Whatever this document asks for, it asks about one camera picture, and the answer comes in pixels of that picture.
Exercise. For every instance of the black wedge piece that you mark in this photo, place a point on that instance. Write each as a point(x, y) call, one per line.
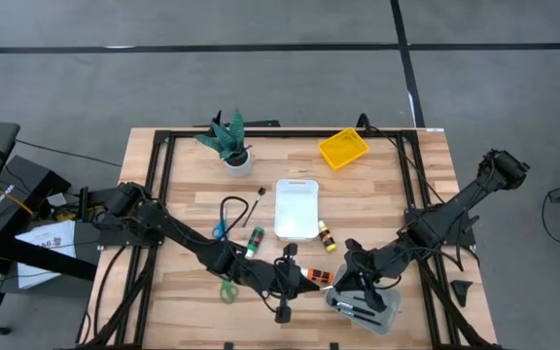
point(462, 291)

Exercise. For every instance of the blue scissors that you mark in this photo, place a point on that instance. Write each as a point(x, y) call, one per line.
point(218, 232)

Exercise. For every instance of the thick brush silver ferrule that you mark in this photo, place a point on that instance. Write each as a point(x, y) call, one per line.
point(345, 305)

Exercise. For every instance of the black brush fluffy black head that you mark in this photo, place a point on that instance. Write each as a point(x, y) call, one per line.
point(261, 191)

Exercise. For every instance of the green scissors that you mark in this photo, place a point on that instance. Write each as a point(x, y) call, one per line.
point(222, 290)

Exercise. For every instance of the yellow paint bottle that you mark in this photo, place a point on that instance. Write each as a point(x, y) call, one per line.
point(327, 237)

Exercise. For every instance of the orange paint bottle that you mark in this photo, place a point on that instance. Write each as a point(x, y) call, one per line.
point(321, 276)

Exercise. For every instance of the white paper sheet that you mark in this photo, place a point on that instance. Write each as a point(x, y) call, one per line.
point(42, 243)

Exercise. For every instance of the yellow plastic basket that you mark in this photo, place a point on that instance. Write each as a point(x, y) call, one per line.
point(343, 148)

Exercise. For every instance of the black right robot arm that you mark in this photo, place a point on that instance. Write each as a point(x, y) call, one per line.
point(455, 209)

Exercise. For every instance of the black metal table frame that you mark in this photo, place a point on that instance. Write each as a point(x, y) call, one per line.
point(285, 132)

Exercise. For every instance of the green paint bottle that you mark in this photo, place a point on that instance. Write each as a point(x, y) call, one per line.
point(255, 240)

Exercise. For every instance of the black cardboard box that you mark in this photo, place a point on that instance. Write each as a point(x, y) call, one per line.
point(17, 185)

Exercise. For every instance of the white plastic bin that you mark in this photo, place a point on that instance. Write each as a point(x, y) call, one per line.
point(297, 209)

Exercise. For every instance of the light grey plastic tray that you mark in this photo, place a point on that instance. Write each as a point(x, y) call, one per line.
point(392, 304)

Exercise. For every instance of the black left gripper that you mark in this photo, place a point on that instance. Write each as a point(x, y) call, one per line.
point(280, 282)

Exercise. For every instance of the black mast foot bracket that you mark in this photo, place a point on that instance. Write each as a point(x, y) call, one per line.
point(260, 123)

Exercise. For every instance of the green plant in white pot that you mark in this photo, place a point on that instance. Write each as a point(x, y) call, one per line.
point(231, 141)

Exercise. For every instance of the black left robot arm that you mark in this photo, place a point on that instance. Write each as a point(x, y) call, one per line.
point(187, 235)

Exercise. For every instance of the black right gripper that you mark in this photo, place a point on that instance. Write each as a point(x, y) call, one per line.
point(362, 265)

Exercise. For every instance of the black camera clamp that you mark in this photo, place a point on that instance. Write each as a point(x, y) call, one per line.
point(334, 346)
point(228, 346)

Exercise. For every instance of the black paintbrush white tip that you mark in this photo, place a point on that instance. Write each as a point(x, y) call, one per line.
point(326, 288)

